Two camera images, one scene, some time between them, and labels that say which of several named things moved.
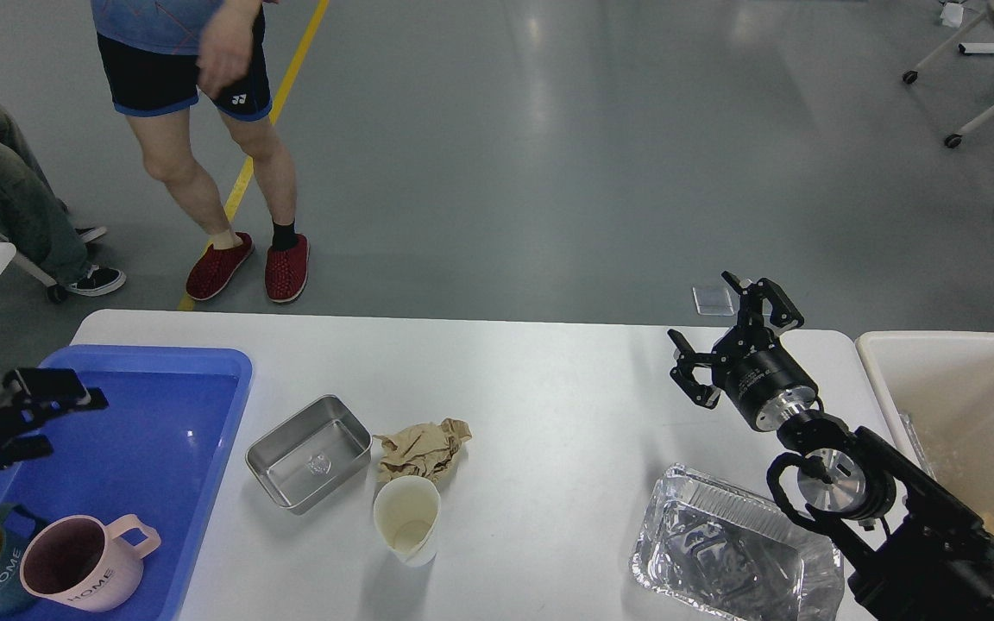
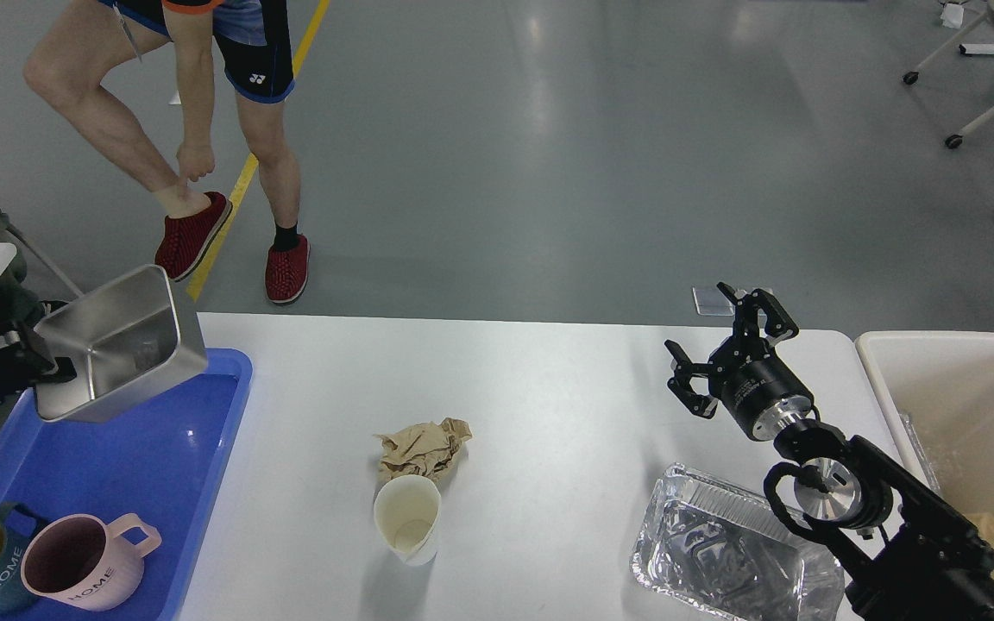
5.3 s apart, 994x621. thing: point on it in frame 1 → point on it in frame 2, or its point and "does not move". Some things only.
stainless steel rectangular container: x=312 y=454 → x=130 y=339
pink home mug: x=81 y=562 does not move
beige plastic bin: x=971 y=410 does not move
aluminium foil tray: x=735 y=554 does not move
